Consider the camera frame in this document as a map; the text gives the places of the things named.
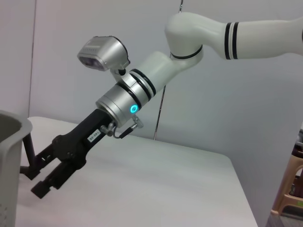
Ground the thin grey hanging cable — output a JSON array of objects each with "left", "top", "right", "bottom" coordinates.
[{"left": 152, "top": 0, "right": 183, "bottom": 140}]

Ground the glass pitcher black handle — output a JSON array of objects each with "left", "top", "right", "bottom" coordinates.
[{"left": 20, "top": 133, "right": 37, "bottom": 181}]

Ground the silver right wrist plug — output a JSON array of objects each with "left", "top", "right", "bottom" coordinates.
[{"left": 100, "top": 122, "right": 116, "bottom": 138}]

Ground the beige plastic stool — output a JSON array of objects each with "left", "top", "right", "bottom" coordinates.
[{"left": 270, "top": 152, "right": 303, "bottom": 227}]

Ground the grey perforated plastic storage bin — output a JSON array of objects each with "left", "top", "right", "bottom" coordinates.
[{"left": 0, "top": 110, "right": 33, "bottom": 227}]

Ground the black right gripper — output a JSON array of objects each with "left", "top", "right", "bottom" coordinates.
[{"left": 23, "top": 108, "right": 119, "bottom": 200}]

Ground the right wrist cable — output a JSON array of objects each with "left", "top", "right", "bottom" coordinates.
[{"left": 112, "top": 114, "right": 144, "bottom": 140}]

